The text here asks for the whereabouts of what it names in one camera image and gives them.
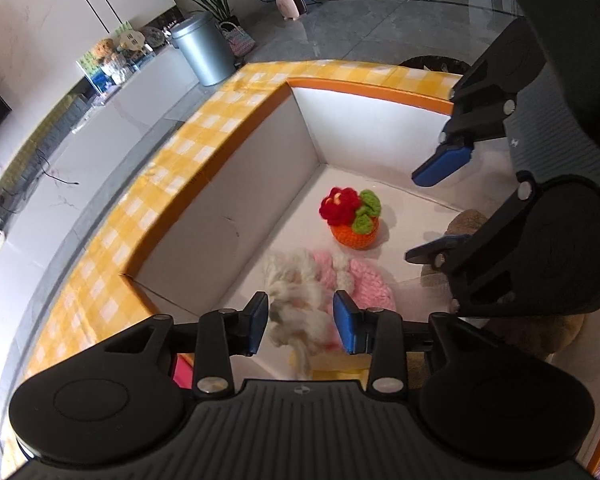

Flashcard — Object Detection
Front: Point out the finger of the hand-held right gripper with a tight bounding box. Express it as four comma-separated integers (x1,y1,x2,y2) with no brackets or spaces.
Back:
411,20,546,187
405,175,536,315

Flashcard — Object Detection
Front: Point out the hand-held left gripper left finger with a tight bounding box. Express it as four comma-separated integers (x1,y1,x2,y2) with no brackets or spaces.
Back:
82,291,270,400

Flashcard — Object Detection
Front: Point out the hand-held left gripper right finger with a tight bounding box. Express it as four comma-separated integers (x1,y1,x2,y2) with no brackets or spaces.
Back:
333,291,531,396

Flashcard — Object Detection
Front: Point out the pink knitted hat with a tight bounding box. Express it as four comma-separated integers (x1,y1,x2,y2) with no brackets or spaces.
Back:
310,249,397,352

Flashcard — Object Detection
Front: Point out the white and pink plush toy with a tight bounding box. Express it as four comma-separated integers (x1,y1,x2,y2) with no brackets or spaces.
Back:
262,250,353,382

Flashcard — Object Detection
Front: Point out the orange crochet flower pot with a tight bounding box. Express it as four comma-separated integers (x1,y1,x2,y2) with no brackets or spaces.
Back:
320,186,383,250

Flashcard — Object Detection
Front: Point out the brown plush toy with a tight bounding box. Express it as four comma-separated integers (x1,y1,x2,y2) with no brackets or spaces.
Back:
420,208,583,361

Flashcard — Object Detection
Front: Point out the orange cardboard box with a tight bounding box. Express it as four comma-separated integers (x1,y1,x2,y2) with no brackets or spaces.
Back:
120,77,600,480

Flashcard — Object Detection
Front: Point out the black round bin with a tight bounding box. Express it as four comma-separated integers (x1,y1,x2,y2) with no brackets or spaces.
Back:
397,55,473,77

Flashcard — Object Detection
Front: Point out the yellow checkered tablecloth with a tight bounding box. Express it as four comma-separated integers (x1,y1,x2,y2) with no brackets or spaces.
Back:
2,57,463,461

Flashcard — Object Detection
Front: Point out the pink space heater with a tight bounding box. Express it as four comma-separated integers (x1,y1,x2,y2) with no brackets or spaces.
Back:
275,0,308,22

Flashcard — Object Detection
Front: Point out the woven basket bag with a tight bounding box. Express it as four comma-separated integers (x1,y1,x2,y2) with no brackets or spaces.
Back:
219,21,257,58

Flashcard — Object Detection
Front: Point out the white marble tv cabinet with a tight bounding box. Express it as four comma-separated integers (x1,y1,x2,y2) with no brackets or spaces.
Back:
0,47,201,281

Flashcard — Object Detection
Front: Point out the blue-grey trash can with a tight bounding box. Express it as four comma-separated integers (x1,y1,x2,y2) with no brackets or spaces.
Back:
170,11,237,87

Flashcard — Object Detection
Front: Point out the round hand fan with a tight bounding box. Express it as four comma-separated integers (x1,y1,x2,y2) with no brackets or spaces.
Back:
117,30,146,52

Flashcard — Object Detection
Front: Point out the brown teddy bear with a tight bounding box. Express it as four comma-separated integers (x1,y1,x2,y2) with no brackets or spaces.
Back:
91,37,131,86

